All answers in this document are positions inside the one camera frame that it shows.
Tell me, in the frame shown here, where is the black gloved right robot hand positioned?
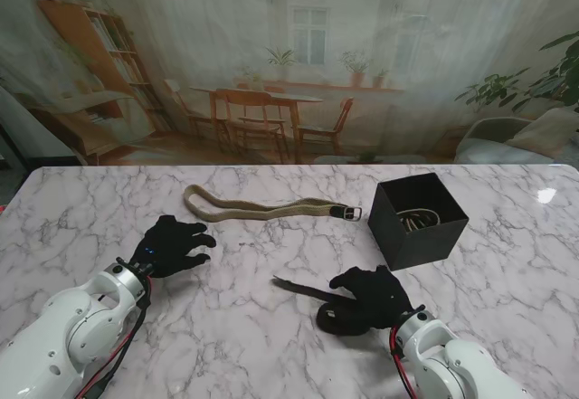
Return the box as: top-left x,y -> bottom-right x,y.
328,265 -> 415,333

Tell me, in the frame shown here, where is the printed room scene backdrop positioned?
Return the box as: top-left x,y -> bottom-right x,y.
0,0 -> 579,167

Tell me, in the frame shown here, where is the red and black cable bundle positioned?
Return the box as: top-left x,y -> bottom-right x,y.
71,274 -> 153,399
389,326 -> 420,399

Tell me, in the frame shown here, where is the black woven belt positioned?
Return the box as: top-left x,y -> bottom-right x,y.
271,275 -> 379,337

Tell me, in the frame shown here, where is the black square storage box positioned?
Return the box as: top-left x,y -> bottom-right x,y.
366,173 -> 470,272

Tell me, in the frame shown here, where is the beige braided belt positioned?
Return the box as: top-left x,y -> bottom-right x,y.
396,207 -> 443,233
182,184 -> 364,223

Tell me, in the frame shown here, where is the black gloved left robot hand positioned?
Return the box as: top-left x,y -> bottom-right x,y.
128,214 -> 217,279

